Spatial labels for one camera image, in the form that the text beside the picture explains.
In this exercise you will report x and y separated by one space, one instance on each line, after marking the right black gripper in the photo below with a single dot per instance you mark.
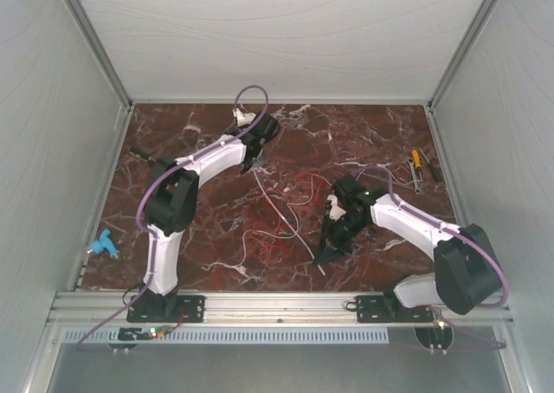
329 253

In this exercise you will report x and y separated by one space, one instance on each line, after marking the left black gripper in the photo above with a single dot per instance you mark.
246 167

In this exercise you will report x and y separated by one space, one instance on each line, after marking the long white zip tie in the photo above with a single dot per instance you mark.
295 229

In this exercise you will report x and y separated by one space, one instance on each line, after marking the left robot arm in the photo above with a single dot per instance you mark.
170 208

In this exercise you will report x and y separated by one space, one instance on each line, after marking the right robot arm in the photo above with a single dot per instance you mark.
466 271

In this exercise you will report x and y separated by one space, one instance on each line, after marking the silver wrench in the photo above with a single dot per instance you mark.
415 178

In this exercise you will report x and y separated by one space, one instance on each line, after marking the blue plastic fitting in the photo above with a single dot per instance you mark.
104 243

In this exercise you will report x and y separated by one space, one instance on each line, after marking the small circuit board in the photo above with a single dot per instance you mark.
159 331

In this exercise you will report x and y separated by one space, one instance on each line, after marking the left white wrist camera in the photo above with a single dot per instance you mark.
242 115

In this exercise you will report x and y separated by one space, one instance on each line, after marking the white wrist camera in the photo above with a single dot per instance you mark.
332 208
242 115

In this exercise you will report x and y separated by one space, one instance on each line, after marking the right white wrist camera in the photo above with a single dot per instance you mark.
332 208

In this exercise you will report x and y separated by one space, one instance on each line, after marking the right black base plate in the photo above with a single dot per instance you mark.
385 309

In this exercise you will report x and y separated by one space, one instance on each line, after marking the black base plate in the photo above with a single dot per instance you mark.
182 308
385 309

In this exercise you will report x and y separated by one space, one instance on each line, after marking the yellow handled screwdriver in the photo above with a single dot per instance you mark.
416 159

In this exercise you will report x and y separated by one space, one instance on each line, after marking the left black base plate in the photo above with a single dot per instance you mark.
182 308

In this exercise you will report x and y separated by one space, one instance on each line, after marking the aluminium front rail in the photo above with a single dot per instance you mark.
86 308

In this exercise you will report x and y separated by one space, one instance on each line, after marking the slotted grey cable duct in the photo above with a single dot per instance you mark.
232 336

